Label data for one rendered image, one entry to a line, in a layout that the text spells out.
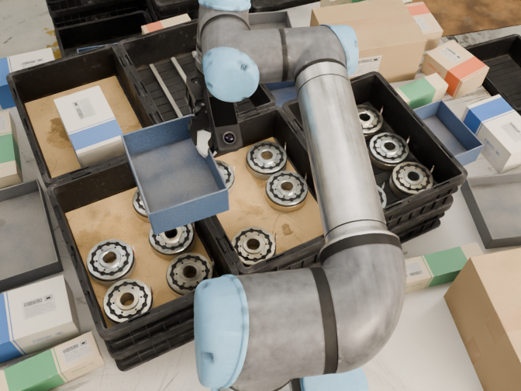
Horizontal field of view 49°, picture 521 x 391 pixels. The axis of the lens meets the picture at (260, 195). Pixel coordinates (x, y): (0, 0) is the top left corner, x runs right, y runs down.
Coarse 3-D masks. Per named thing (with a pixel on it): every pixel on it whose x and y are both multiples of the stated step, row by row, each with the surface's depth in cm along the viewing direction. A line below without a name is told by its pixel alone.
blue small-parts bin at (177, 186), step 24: (144, 144) 114; (168, 144) 117; (192, 144) 117; (144, 168) 114; (168, 168) 114; (192, 168) 114; (216, 168) 106; (144, 192) 110; (168, 192) 110; (192, 192) 110; (216, 192) 102; (168, 216) 102; (192, 216) 105
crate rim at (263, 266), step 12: (276, 108) 144; (240, 120) 141; (288, 120) 142; (216, 216) 125; (216, 228) 123; (228, 240) 121; (312, 240) 122; (324, 240) 122; (288, 252) 120; (300, 252) 121; (240, 264) 118; (264, 264) 118; (276, 264) 120
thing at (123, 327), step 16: (80, 176) 130; (48, 192) 127; (64, 224) 122; (208, 224) 123; (64, 240) 120; (224, 256) 119; (80, 272) 116; (176, 304) 112; (96, 320) 110; (128, 320) 110; (144, 320) 111; (112, 336) 109
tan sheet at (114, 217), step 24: (120, 192) 140; (72, 216) 135; (96, 216) 135; (120, 216) 136; (96, 240) 132; (144, 240) 132; (144, 264) 128; (168, 264) 129; (96, 288) 125; (168, 288) 125
